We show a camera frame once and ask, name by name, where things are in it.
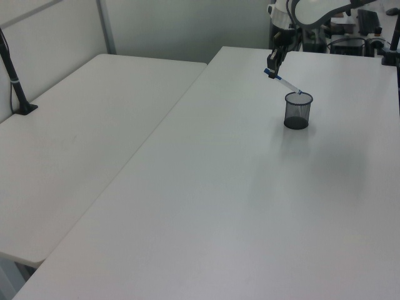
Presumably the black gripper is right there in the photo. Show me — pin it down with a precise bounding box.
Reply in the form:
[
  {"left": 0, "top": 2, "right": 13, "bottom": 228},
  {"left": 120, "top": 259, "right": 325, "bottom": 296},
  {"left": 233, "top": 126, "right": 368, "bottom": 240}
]
[{"left": 266, "top": 27, "right": 296, "bottom": 79}]

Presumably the blue and white marker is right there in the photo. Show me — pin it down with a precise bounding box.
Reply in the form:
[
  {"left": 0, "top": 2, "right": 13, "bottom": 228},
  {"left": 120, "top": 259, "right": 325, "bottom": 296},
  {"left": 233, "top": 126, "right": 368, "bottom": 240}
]
[{"left": 262, "top": 67, "right": 304, "bottom": 96}]

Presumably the black mesh pen cup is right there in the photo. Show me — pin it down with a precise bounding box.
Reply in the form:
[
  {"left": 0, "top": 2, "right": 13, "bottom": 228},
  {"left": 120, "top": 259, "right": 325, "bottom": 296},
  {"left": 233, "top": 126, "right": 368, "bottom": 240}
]
[{"left": 283, "top": 91, "right": 314, "bottom": 130}]

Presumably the black computer case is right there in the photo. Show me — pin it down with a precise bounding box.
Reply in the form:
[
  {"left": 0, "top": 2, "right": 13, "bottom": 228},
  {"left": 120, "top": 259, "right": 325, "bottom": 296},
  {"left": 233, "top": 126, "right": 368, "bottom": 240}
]
[{"left": 330, "top": 36, "right": 367, "bottom": 58}]

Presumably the black keyboard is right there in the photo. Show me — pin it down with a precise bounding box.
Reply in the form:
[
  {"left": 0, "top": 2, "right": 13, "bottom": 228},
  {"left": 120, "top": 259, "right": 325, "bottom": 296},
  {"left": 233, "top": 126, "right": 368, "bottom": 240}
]
[{"left": 356, "top": 9, "right": 381, "bottom": 36}]

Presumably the white device with black knob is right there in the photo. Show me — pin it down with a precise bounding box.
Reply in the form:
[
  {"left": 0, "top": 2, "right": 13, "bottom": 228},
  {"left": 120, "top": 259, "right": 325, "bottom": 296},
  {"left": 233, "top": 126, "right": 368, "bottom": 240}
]
[{"left": 366, "top": 27, "right": 386, "bottom": 48}]

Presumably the black pole with table clamp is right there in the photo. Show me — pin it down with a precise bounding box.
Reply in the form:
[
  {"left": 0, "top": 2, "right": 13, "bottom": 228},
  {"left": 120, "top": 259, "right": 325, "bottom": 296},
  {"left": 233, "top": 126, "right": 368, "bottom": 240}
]
[{"left": 380, "top": 23, "right": 400, "bottom": 67}]

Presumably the white side table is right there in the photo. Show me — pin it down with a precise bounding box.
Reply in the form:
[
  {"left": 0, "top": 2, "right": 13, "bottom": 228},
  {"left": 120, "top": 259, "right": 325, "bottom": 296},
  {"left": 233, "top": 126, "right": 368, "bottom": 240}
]
[{"left": 0, "top": 53, "right": 209, "bottom": 269}]

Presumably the grey metal partition post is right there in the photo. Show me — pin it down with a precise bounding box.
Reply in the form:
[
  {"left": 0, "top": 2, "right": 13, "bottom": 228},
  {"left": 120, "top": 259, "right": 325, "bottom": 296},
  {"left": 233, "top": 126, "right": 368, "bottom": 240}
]
[{"left": 96, "top": 0, "right": 118, "bottom": 55}]

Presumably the black camera pole with base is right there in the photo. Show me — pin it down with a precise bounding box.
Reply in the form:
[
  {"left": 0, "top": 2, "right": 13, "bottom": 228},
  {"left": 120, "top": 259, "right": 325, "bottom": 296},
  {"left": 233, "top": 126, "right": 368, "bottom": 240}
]
[{"left": 0, "top": 27, "right": 39, "bottom": 117}]

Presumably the thin black pole cable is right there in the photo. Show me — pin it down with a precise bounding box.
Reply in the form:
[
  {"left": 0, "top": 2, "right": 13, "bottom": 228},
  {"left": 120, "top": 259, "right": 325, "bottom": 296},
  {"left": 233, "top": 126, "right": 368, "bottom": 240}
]
[{"left": 0, "top": 28, "right": 16, "bottom": 114}]

